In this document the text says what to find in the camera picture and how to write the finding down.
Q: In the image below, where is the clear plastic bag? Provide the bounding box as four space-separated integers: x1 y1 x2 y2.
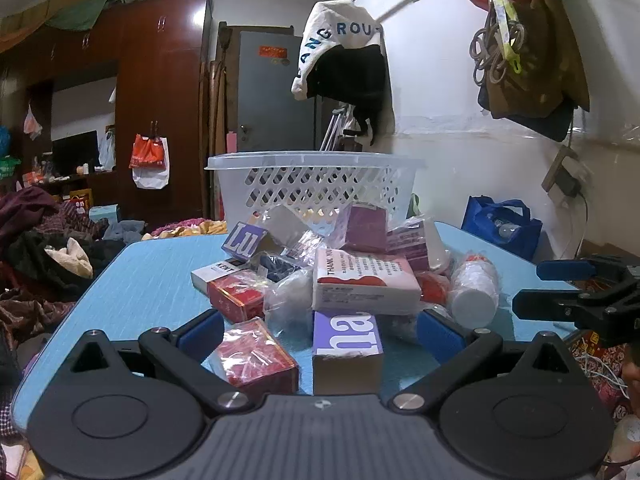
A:
262 270 316 333

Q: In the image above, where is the green cloth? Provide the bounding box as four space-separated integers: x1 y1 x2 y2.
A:
45 0 116 31

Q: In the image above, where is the white cable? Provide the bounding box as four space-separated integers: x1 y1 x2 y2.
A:
575 345 631 401

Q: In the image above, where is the pink and white box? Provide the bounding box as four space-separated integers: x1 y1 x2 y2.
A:
312 249 422 315

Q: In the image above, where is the orange and white plastic bag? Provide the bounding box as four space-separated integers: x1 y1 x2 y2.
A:
129 132 170 190

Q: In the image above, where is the grey door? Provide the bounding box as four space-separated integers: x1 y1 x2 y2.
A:
235 30 331 153

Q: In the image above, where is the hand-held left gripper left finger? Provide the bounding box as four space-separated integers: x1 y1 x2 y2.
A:
70 309 251 415

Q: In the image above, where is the white plastic bottle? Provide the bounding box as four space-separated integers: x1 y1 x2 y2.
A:
446 254 501 328

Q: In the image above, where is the brown wooden wardrobe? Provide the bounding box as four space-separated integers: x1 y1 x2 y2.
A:
0 0 213 221

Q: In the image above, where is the red round packet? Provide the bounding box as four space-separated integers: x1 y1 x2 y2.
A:
417 272 453 306

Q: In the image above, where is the coiled grey rope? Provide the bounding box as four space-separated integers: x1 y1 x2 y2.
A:
470 10 527 86

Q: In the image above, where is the wall power adapter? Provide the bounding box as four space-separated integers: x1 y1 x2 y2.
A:
542 147 593 201

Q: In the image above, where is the dark blue hanging bag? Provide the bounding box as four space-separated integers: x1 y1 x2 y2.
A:
477 85 576 142

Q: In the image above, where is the black television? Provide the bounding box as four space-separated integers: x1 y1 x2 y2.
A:
51 131 99 177

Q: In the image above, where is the blue shopping bag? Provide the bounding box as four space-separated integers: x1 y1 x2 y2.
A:
461 196 543 261

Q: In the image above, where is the white box with black label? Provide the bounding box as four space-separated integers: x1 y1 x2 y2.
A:
191 260 251 293

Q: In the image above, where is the yellow-green strap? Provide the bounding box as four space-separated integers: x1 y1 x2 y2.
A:
482 0 523 73

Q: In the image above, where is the dark blue box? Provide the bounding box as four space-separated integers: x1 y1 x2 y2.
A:
255 252 311 283

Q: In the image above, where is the grey box in clear bag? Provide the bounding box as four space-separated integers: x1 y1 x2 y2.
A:
267 204 321 256

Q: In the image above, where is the white and black jacket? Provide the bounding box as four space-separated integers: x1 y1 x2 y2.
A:
291 0 396 146

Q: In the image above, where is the purple and white box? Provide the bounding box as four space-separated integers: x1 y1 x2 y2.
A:
312 310 385 396

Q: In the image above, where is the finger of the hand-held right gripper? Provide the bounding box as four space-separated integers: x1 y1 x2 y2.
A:
536 255 631 281
512 289 592 323

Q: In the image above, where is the purple box with white print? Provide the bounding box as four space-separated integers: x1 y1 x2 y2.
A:
221 222 281 261

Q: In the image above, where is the pink plastic bag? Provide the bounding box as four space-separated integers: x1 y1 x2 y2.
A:
23 105 44 140

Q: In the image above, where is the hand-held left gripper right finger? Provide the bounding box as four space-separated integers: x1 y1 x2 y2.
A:
390 310 576 413

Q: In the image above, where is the red box in clear bag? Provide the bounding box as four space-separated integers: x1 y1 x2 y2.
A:
207 317 301 393

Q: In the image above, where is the pile of dark clothes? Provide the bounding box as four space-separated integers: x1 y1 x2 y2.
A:
0 186 146 311

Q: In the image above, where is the teal box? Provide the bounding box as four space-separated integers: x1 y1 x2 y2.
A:
89 204 121 226

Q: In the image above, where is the floral blanket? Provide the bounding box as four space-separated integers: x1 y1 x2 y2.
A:
150 217 226 238

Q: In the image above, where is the pink box in clear bag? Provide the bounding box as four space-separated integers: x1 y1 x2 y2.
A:
387 220 446 273

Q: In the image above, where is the brown hanging bag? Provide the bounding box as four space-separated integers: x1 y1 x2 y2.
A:
487 0 591 121

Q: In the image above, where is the white plastic lattice basket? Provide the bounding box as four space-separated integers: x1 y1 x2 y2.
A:
205 150 427 231

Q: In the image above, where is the plain purple box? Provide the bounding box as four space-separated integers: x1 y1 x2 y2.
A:
345 202 390 253

